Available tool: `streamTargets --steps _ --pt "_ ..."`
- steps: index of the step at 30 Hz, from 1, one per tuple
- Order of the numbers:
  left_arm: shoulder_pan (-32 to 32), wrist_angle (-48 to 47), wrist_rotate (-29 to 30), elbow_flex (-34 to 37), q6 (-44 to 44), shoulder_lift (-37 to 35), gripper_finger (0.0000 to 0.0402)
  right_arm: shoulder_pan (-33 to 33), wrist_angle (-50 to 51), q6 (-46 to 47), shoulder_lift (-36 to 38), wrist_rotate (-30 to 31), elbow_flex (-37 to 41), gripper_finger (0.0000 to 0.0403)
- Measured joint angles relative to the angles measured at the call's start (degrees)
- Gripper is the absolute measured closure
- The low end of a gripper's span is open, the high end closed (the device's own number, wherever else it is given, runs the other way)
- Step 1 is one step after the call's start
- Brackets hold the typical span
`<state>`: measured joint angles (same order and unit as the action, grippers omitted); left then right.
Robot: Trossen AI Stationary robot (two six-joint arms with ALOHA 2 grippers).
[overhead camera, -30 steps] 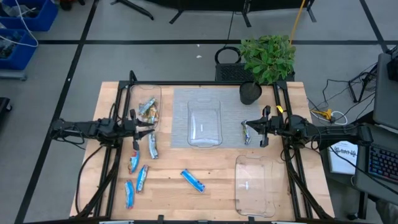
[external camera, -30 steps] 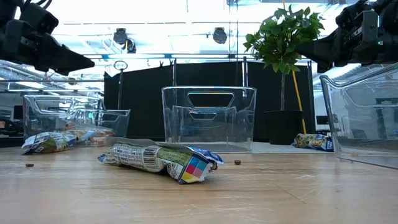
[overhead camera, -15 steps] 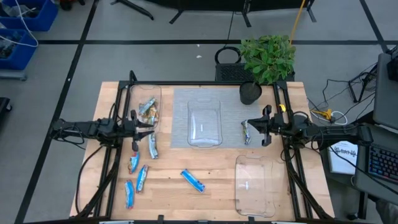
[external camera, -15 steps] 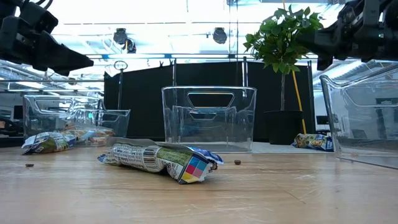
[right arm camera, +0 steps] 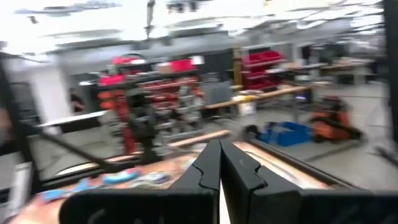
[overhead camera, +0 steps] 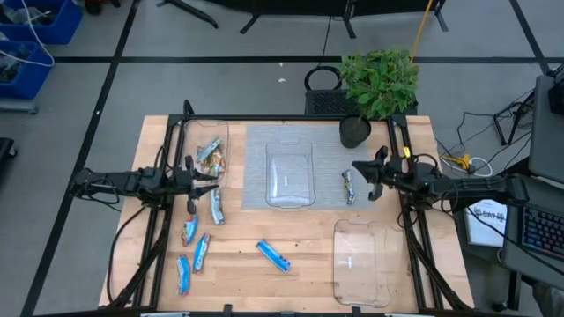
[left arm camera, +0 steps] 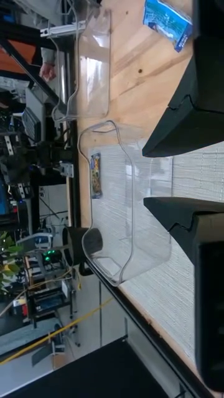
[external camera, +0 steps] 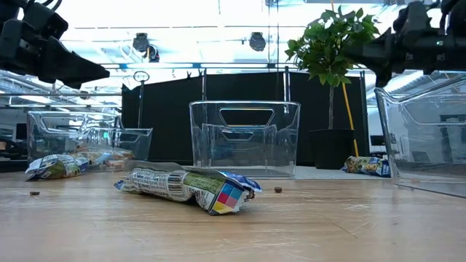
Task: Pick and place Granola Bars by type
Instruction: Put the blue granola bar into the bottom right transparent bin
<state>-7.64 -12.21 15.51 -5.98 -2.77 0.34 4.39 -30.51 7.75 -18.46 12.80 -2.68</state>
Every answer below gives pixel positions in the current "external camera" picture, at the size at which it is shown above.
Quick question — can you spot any grey woven placemat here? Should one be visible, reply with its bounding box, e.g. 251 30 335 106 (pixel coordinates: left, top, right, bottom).
122 165 398 181

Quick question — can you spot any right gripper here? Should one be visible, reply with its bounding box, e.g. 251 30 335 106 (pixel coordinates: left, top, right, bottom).
343 27 466 89

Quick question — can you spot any white green snack bag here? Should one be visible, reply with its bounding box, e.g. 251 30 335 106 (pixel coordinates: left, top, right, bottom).
114 161 263 216

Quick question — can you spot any black aluminium frame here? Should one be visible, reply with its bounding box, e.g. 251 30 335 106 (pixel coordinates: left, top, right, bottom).
0 159 30 173

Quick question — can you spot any clear plastic bin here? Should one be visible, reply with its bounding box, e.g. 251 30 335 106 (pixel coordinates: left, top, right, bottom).
374 72 466 199
26 111 154 172
188 100 302 179

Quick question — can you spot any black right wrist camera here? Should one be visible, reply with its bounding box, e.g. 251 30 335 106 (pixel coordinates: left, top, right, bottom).
394 1 437 36

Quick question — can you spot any round black ceiling fixture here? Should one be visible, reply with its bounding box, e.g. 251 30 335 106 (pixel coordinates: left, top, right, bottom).
132 32 151 52
248 31 267 52

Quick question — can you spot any potted green plant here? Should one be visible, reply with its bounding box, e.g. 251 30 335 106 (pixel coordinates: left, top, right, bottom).
284 5 382 171

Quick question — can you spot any black loop bracket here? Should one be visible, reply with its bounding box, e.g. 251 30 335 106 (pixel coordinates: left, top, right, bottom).
132 70 151 129

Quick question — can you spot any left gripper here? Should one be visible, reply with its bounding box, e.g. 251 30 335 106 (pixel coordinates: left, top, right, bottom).
0 17 111 90

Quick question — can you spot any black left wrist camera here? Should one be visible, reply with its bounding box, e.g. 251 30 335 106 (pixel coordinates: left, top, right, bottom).
22 1 69 40

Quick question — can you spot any orange green chewy bar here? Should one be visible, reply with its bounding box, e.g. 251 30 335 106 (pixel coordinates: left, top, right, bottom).
85 151 117 164
105 159 136 172
108 148 135 161

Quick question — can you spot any blue green granola bar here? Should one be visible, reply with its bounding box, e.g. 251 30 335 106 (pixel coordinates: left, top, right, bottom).
341 155 392 179
24 154 90 182

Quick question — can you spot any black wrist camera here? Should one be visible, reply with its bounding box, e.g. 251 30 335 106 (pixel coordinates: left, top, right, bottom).
22 1 69 40
394 1 437 36

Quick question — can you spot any black divider panel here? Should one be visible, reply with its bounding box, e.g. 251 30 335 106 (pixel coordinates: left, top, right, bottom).
121 70 369 169

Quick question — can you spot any dark hanging device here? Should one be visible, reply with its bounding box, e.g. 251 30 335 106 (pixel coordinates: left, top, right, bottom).
146 44 161 63

